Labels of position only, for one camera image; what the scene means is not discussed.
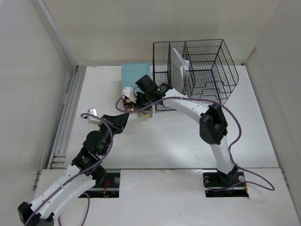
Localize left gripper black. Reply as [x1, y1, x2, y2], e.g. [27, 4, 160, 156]
[98, 113, 129, 155]

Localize teal mini drawer chest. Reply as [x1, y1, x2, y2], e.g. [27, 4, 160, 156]
[121, 62, 153, 118]

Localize white spiral notebook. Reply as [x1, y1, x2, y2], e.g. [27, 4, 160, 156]
[171, 48, 190, 95]

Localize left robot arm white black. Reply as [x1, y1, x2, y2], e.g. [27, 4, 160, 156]
[17, 113, 129, 226]

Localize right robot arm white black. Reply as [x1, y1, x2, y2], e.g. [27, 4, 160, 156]
[136, 75, 238, 187]

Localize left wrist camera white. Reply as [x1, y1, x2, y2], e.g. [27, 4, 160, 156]
[87, 108, 100, 125]

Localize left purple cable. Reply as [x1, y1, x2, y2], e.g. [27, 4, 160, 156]
[23, 113, 115, 226]

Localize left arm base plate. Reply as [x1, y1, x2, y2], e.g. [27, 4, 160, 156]
[85, 170, 120, 198]

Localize aluminium rail frame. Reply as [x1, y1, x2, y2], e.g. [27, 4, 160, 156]
[45, 65, 87, 170]

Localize black wire mesh organizer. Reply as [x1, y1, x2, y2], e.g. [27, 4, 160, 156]
[152, 39, 238, 104]

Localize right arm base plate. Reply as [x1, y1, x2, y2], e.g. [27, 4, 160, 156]
[203, 170, 249, 198]

